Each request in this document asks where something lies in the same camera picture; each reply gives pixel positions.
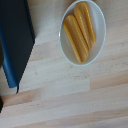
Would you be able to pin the dark blue book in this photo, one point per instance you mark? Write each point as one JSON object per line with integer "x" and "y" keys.
{"x": 15, "y": 36}

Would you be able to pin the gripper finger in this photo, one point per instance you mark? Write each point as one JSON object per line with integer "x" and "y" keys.
{"x": 1, "y": 104}

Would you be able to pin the white round bowl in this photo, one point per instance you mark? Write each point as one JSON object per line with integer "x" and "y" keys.
{"x": 99, "y": 30}

